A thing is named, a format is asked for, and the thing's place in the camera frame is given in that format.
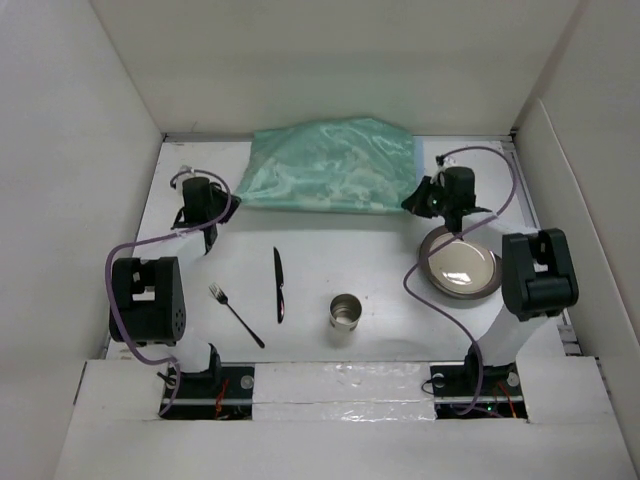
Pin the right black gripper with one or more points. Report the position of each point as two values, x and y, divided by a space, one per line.
417 201

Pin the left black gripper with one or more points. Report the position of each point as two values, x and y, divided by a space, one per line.
218 193

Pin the green patterned cloth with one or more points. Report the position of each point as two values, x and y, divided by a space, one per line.
354 165

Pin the stainless steel plate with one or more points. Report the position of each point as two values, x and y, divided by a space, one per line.
461 270

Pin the stainless steel cup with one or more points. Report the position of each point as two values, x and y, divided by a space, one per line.
345 311

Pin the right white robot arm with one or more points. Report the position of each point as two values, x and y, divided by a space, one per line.
537 272

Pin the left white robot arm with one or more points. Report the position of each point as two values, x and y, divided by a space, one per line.
146 297

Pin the dark metal fork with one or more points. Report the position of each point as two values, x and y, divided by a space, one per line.
222 299

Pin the black table knife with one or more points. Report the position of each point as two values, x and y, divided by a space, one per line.
279 279

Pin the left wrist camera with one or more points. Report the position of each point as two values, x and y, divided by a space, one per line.
184 172

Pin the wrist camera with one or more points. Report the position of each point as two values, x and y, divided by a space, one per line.
444 162
184 172

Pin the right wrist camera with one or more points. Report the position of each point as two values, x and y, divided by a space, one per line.
444 162

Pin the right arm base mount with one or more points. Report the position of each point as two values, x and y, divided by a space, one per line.
457 396

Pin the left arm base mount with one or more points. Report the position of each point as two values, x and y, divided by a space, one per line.
226 397

